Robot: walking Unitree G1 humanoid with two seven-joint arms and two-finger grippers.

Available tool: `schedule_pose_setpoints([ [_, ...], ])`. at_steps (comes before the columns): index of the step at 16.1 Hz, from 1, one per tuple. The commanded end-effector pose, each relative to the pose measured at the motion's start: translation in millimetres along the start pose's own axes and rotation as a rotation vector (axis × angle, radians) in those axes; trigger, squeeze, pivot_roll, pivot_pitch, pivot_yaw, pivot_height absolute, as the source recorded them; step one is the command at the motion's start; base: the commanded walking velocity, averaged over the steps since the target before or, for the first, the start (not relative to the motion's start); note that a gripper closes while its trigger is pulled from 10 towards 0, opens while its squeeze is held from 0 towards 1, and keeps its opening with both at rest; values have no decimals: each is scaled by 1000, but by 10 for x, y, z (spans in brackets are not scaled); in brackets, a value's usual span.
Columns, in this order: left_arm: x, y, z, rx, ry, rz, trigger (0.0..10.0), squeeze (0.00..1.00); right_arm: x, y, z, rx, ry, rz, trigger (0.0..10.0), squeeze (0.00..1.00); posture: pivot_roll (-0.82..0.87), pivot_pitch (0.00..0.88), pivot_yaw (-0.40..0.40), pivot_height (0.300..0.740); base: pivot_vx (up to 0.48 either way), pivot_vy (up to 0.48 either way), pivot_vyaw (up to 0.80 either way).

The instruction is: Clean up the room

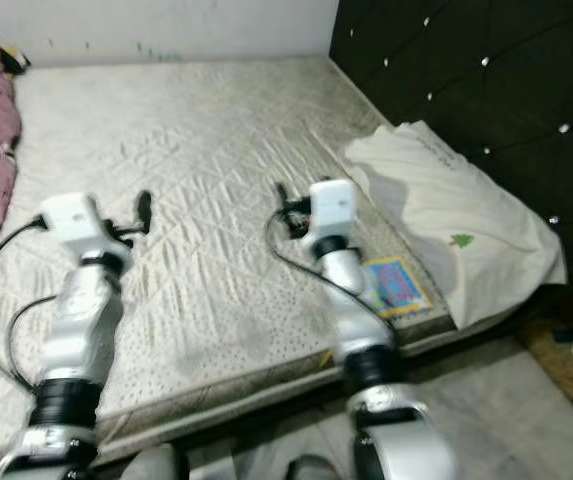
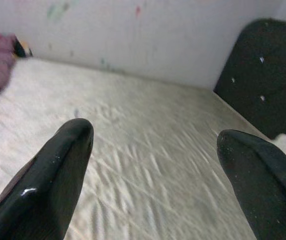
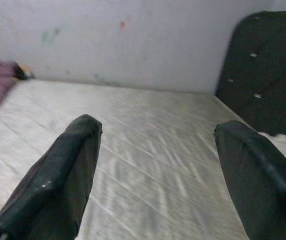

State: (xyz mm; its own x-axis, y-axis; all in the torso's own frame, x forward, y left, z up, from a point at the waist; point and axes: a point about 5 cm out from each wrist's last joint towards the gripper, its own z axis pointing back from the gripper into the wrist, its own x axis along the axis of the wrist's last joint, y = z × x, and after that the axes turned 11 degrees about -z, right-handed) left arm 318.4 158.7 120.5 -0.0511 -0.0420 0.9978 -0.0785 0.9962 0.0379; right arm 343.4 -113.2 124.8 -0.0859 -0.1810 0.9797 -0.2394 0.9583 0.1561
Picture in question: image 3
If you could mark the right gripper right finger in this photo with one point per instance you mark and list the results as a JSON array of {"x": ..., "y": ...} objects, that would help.
[{"x": 265, "y": 195}]

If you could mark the black tufted headboard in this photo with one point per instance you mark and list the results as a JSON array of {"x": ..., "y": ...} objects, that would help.
[{"x": 262, "y": 75}]

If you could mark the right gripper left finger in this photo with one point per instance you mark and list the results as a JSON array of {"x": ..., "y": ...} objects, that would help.
[{"x": 50, "y": 187}]

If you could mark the grey quilted mattress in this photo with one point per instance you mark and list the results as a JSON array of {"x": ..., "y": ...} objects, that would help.
[{"x": 157, "y": 150}]

